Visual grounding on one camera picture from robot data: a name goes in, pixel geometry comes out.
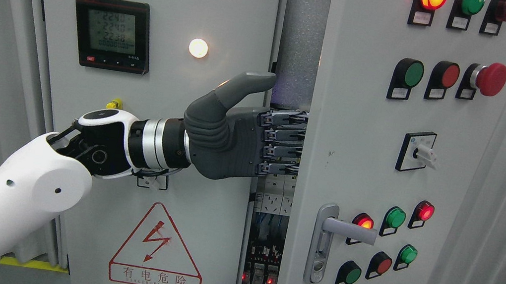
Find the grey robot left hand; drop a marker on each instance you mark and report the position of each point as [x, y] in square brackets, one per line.
[231, 141]

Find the grey cabinet door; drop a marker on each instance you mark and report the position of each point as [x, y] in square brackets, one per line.
[378, 79]
[209, 214]

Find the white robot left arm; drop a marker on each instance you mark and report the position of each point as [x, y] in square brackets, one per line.
[54, 172]

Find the white socket breaker row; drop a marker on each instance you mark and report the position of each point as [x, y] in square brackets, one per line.
[274, 194]

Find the white glowing indicator lamp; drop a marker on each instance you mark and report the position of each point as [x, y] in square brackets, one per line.
[198, 48]

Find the yellow terminal connector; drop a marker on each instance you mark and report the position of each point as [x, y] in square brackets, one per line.
[115, 103]

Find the red electric danger warning sticker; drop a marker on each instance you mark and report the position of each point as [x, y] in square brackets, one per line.
[154, 253]

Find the lower relay and breaker row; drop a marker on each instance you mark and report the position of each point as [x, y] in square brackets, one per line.
[263, 259]

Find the black digital power meter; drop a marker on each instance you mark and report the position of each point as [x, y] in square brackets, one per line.
[113, 35]

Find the red mushroom emergency stop button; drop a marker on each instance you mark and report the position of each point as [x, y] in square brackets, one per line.
[490, 79]

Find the left door rotary switch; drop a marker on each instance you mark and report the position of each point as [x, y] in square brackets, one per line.
[153, 182]

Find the silver door lever handle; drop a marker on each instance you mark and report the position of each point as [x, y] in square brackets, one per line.
[327, 224]

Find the upper right rotary switch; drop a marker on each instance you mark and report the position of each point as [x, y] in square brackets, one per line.
[417, 152]

